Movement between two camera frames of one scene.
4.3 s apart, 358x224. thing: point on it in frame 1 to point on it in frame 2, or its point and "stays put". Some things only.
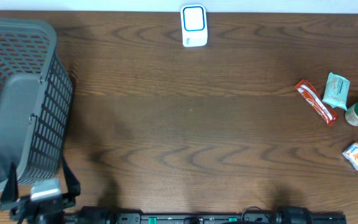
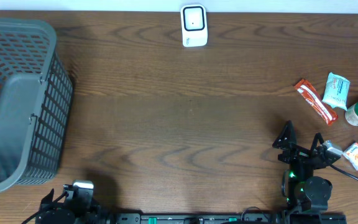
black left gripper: [72, 190] to [50, 209]
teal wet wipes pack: [337, 91] stays put
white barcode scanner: [194, 25] stays put
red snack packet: [309, 93] stays put
